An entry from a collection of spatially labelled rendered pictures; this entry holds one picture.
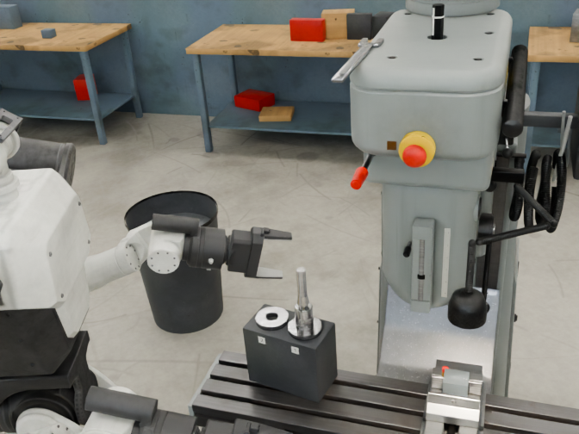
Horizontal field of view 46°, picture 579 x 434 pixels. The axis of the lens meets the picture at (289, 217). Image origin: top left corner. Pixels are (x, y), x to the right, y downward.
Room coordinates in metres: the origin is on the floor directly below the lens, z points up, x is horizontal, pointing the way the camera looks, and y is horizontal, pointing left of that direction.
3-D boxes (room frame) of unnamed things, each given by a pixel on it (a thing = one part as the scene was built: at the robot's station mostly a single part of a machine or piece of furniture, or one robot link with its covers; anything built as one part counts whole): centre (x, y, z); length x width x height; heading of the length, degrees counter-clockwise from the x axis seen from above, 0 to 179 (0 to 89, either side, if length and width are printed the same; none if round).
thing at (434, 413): (1.19, -0.36, 1.01); 0.12 x 0.06 x 0.04; 71
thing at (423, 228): (1.17, -0.27, 1.45); 0.04 x 0.04 x 0.21; 70
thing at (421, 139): (1.05, -0.22, 1.76); 0.06 x 0.02 x 0.06; 70
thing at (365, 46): (1.16, -0.14, 1.89); 0.24 x 0.04 x 0.01; 158
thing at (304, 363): (1.44, 0.03, 1.02); 0.22 x 0.12 x 0.20; 59
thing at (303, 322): (1.42, -0.02, 1.14); 0.05 x 0.05 x 0.06
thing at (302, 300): (1.42, -0.02, 1.24); 0.03 x 0.03 x 0.11
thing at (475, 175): (1.31, -0.32, 1.68); 0.34 x 0.24 x 0.10; 160
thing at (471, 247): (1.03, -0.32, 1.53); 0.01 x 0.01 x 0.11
